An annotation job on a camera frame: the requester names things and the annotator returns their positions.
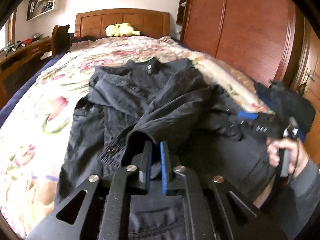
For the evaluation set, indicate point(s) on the dark clothes pile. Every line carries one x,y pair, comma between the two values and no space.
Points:
286,104

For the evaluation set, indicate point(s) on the black jacket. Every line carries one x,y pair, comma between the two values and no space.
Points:
136,102

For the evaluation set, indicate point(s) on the wooden wardrobe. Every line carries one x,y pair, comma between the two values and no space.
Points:
264,39

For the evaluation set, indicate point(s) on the floral bed blanket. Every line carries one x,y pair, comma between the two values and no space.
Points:
34,137

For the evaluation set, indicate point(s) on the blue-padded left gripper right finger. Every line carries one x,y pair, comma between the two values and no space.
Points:
172,171

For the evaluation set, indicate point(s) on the wooden headboard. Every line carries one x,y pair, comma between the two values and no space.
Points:
152,23

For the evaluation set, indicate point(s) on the white wall shelf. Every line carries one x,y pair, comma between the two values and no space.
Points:
37,8

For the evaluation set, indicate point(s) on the yellow plush toy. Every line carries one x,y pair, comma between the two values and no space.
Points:
121,29

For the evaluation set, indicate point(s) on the wooden desk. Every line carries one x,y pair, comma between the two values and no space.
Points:
19,67

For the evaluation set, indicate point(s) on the wooden chair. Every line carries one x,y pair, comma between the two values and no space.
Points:
59,39

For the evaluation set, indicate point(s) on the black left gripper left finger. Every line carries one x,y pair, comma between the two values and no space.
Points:
142,176

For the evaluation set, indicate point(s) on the grey right forearm sleeve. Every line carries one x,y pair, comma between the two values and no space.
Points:
296,211

